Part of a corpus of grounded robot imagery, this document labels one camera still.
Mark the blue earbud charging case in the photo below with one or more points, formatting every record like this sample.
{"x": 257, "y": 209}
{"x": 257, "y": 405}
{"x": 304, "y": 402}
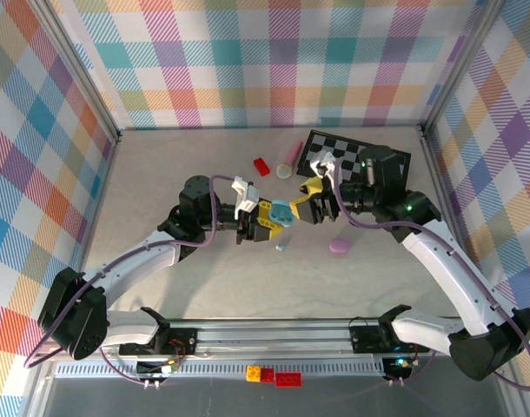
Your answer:
{"x": 282, "y": 215}

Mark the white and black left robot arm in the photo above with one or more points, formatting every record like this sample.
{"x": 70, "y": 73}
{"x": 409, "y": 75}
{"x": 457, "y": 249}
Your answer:
{"x": 134, "y": 260}

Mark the long red toy brick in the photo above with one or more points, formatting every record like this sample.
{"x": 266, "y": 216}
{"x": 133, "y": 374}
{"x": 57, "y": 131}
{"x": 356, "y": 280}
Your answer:
{"x": 288, "y": 379}

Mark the black and grey checkerboard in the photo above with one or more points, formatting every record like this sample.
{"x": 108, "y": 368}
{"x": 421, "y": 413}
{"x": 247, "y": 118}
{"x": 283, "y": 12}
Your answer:
{"x": 330, "y": 147}

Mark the pink cylinder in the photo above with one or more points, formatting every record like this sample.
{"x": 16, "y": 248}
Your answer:
{"x": 294, "y": 152}

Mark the purple earbud charging case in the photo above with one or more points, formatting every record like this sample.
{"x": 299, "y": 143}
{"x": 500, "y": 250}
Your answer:
{"x": 339, "y": 246}

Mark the orange toy brick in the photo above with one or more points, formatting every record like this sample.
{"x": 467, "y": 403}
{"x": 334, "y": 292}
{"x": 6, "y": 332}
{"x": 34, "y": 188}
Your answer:
{"x": 253, "y": 374}

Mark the aluminium mounting rail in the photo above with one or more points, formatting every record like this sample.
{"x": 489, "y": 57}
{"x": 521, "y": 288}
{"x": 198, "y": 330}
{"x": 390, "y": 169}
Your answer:
{"x": 269, "y": 336}

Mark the blue earbud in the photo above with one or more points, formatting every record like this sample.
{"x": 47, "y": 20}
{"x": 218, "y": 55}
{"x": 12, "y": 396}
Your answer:
{"x": 281, "y": 247}

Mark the small red toy brick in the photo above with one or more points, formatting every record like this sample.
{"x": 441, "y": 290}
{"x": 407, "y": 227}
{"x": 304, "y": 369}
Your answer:
{"x": 267, "y": 375}

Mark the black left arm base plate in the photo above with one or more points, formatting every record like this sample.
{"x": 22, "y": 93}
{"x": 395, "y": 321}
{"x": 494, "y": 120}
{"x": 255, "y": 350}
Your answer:
{"x": 182, "y": 341}

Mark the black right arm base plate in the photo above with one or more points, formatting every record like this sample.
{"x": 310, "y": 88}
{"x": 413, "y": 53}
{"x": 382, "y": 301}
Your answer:
{"x": 365, "y": 339}

